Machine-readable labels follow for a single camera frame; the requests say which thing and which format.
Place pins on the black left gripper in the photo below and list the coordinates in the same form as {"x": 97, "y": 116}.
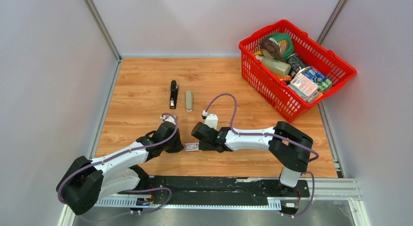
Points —
{"x": 179, "y": 146}

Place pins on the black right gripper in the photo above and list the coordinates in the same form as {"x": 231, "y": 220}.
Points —
{"x": 203, "y": 147}

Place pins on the white red staple box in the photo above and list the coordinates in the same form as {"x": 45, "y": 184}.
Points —
{"x": 189, "y": 147}

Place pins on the grey white stapler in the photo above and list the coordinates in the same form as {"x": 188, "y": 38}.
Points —
{"x": 189, "y": 101}

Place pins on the black stapler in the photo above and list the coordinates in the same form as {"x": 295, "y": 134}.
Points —
{"x": 174, "y": 89}

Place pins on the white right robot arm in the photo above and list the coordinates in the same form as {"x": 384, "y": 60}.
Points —
{"x": 289, "y": 145}

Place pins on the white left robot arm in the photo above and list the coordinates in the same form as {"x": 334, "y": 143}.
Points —
{"x": 88, "y": 180}

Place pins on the red plastic basket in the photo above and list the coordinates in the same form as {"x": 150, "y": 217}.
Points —
{"x": 283, "y": 99}

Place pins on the pale plastic bottle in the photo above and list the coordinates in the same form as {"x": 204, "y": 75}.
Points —
{"x": 275, "y": 66}

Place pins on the pink packaged item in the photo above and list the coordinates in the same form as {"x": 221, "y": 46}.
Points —
{"x": 306, "y": 86}

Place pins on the dark foil packet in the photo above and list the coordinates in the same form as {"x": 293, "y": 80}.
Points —
{"x": 296, "y": 63}

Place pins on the green brown snack bag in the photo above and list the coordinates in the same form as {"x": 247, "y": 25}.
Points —
{"x": 278, "y": 46}

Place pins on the blue green packaged item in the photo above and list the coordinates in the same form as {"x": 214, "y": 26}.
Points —
{"x": 319, "y": 78}

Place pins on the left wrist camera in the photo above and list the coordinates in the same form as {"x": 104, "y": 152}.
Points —
{"x": 169, "y": 118}

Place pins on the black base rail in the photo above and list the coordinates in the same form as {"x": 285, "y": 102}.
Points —
{"x": 220, "y": 191}

